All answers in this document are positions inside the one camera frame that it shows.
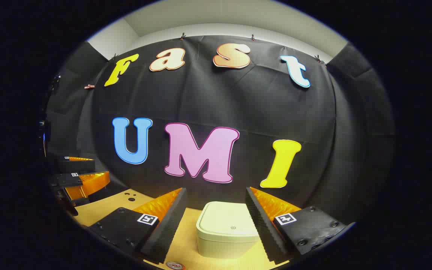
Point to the green desktop garbage bin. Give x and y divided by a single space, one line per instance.
223 225

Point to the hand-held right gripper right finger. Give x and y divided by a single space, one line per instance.
264 228

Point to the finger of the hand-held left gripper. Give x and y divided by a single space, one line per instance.
68 180
75 165

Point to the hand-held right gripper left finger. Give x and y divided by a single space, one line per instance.
167 228

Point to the black backdrop cloth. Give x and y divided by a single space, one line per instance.
208 97

